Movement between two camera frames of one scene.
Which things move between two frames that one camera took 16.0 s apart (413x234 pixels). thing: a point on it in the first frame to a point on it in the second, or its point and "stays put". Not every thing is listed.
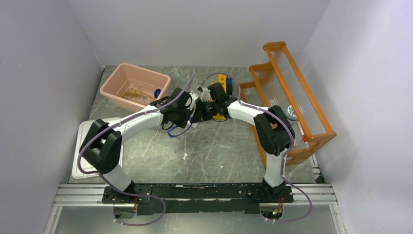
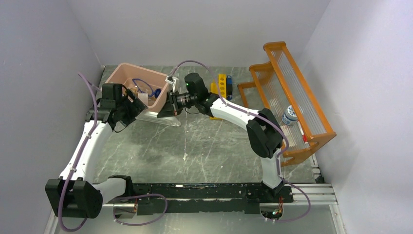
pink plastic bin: [134, 87] stays put
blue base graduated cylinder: [156, 92] stays put
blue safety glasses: [177, 130] to [143, 87]
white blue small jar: [291, 114] stays put
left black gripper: [183, 123] to [136, 107]
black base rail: [156, 199] stays put
